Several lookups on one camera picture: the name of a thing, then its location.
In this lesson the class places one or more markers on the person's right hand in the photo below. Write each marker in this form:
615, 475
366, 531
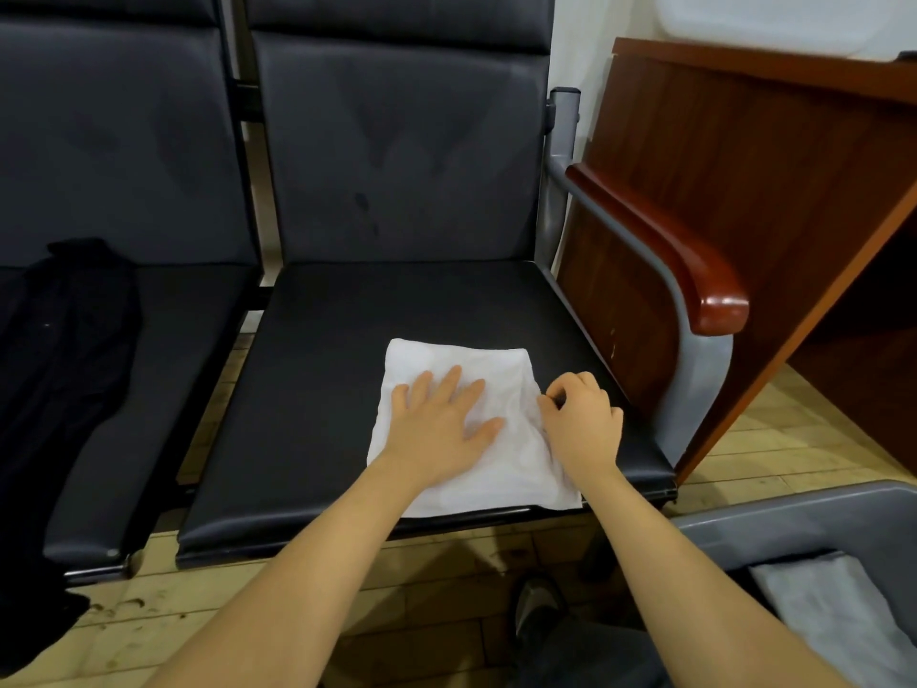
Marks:
585, 430

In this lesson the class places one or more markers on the person's left hand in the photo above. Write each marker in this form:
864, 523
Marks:
433, 437

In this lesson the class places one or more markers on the white t-shirt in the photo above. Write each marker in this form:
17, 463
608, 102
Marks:
509, 480

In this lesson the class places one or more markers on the grey plastic storage bin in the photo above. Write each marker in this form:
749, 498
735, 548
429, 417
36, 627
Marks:
817, 523

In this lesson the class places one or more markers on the grey t-shirt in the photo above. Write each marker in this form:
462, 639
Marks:
846, 616

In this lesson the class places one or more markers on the black t-shirt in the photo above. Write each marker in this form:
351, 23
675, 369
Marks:
50, 423

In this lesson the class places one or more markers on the person's left forearm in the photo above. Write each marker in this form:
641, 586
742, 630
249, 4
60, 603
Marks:
272, 602

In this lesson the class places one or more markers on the person's right forearm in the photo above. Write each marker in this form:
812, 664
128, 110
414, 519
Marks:
702, 595

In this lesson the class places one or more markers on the person's black shoe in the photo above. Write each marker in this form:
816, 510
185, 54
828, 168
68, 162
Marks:
538, 606

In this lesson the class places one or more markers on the person's blue jeans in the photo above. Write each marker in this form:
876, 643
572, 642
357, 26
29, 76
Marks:
588, 655

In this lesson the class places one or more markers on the brown wooden bench armrest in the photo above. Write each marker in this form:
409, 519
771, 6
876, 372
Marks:
674, 251

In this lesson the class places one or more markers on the black leather bench seat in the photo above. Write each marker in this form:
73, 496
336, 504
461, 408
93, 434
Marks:
129, 122
387, 150

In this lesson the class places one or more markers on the brown wooden desk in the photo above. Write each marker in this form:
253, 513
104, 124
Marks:
745, 165

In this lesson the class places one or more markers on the white plastic tray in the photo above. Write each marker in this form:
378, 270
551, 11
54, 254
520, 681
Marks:
781, 21

